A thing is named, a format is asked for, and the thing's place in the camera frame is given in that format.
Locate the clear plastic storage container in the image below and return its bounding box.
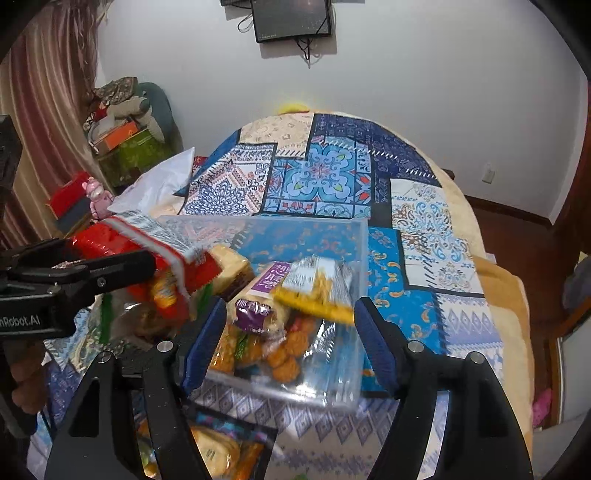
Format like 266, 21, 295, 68
152, 215, 370, 411

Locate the blue patchwork blanket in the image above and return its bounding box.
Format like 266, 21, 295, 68
28, 113, 506, 480

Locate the long yellow biscuit packet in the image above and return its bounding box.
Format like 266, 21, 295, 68
273, 256, 358, 324

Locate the person's left hand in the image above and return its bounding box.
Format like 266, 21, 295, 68
9, 344, 49, 411

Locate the clear orange snack bag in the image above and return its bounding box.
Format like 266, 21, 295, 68
235, 318, 333, 384

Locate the green snack packet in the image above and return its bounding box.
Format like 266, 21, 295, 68
99, 291, 160, 344

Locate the green box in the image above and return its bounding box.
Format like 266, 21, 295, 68
97, 129, 174, 188

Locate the beige cracker packet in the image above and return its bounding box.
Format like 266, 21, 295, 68
189, 427, 243, 478

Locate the white plastic bag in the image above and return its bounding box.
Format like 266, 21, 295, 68
107, 148, 195, 217

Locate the orange box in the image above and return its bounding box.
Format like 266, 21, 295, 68
90, 119, 139, 153

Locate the red box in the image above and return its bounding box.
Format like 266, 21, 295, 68
48, 172, 100, 227

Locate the clear corn snack bag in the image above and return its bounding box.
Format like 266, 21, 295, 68
209, 323, 238, 374

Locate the small black monitor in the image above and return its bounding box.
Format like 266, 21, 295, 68
250, 0, 333, 44

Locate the pink object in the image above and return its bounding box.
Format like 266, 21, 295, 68
531, 388, 552, 428

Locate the white furniture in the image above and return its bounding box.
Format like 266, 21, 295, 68
531, 318, 591, 480

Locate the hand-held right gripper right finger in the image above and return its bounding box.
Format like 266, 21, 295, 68
353, 298, 534, 480

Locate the yellow brown cake packet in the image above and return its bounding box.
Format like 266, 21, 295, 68
210, 244, 254, 301

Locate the beige blanket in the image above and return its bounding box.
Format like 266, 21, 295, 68
416, 148, 536, 462

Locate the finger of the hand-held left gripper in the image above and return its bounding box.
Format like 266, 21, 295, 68
48, 249, 157, 298
0, 237, 77, 278

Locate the grey cushion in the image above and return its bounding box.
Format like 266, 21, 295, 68
139, 82, 178, 144

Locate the red chip bag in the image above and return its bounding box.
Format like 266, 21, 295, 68
69, 210, 222, 321

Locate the purple label snack packet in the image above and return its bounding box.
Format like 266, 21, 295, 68
233, 261, 301, 335

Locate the striped brown curtain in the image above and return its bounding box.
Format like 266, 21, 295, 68
0, 0, 112, 250

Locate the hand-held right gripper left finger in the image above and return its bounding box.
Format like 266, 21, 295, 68
44, 298, 228, 480

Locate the pink plush toy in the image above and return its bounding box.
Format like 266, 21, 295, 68
82, 179, 116, 220

